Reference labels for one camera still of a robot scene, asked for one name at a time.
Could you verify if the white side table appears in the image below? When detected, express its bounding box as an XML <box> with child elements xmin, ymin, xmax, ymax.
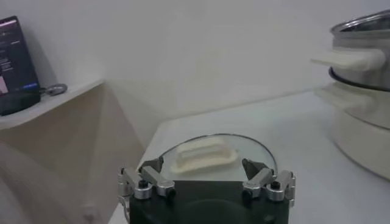
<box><xmin>0</xmin><ymin>79</ymin><xmax>106</xmax><ymax>131</ymax></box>

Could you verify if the round grey disc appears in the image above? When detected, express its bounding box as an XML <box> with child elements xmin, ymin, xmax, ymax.
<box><xmin>45</xmin><ymin>83</ymin><xmax>68</xmax><ymax>97</ymax></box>

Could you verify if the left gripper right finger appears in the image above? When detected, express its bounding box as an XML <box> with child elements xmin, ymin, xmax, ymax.
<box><xmin>241</xmin><ymin>158</ymin><xmax>297</xmax><ymax>203</ymax></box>

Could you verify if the glass lid with cream handle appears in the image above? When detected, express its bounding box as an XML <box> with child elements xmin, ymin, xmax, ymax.
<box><xmin>158</xmin><ymin>133</ymin><xmax>278</xmax><ymax>183</ymax></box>

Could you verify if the black laptop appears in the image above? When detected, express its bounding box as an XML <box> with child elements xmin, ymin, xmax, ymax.
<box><xmin>0</xmin><ymin>15</ymin><xmax>41</xmax><ymax>117</ymax></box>

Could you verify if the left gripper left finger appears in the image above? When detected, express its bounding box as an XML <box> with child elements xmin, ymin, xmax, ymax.
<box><xmin>118</xmin><ymin>156</ymin><xmax>177</xmax><ymax>201</ymax></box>

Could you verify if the cream electric pot base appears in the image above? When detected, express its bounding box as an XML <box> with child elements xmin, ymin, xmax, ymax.
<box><xmin>315</xmin><ymin>82</ymin><xmax>390</xmax><ymax>181</ymax></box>

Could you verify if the perforated steel steamer basket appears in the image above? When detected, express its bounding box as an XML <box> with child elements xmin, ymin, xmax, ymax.
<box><xmin>310</xmin><ymin>9</ymin><xmax>390</xmax><ymax>93</ymax></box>

